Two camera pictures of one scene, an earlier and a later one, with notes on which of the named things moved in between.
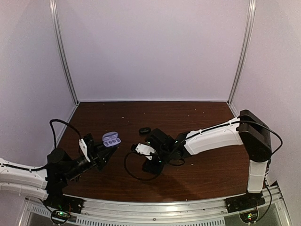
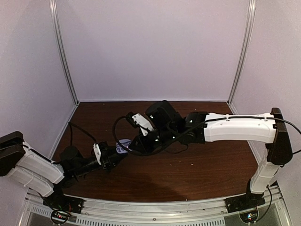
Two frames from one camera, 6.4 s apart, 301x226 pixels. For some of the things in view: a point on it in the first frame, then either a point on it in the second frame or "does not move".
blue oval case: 110,139 → 119,149
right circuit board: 249,217 does not move
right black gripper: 151,168 → 143,148
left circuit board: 59,217 does not move
